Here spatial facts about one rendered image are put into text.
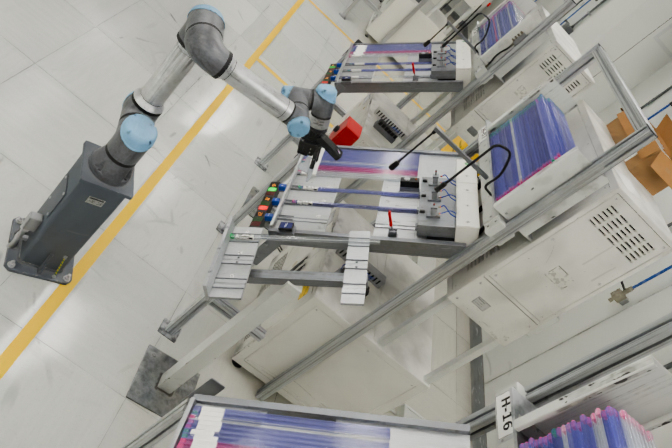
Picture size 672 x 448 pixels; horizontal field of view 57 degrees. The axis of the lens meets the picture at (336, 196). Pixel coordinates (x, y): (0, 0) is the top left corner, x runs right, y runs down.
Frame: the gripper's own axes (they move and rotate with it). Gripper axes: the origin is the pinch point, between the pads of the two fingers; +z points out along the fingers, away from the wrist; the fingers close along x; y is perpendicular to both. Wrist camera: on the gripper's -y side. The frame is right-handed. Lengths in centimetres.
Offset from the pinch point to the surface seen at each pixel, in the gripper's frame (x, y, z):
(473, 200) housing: 1, -60, -9
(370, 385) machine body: 20, -48, 80
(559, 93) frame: -38, -83, -44
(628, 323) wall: -70, -181, 78
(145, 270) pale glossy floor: 4, 60, 70
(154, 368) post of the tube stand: 43, 38, 81
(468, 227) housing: 19, -58, -9
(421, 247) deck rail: 21, -45, 4
